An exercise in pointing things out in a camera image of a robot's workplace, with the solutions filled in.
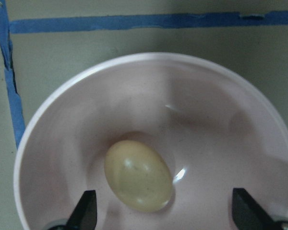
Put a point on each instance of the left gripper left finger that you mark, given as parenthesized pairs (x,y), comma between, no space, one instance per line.
(84,216)

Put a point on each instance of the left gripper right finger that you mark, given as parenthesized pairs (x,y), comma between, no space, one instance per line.
(247,214)

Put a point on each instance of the brown egg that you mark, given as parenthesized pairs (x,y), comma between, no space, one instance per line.
(138,176)

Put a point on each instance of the pink bowl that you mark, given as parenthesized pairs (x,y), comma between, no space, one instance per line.
(213,128)

